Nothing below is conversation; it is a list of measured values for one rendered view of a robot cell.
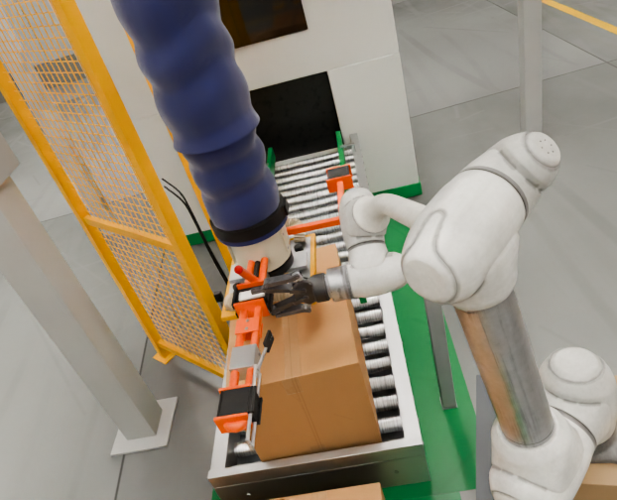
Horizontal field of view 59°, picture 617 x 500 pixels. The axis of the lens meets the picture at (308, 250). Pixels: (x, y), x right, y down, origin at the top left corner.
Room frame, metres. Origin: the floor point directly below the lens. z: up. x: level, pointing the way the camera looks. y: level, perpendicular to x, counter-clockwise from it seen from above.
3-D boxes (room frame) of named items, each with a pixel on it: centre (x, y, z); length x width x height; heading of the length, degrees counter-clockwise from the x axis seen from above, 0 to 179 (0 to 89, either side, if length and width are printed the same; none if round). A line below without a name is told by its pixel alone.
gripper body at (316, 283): (1.12, 0.02, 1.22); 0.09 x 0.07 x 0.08; 82
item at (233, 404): (0.81, 0.25, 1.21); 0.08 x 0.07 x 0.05; 169
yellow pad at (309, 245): (1.38, 0.04, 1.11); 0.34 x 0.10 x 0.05; 169
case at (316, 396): (1.39, 0.13, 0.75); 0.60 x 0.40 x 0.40; 174
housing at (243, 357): (0.94, 0.22, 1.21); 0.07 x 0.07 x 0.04; 79
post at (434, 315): (1.55, -0.40, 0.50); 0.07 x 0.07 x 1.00; 81
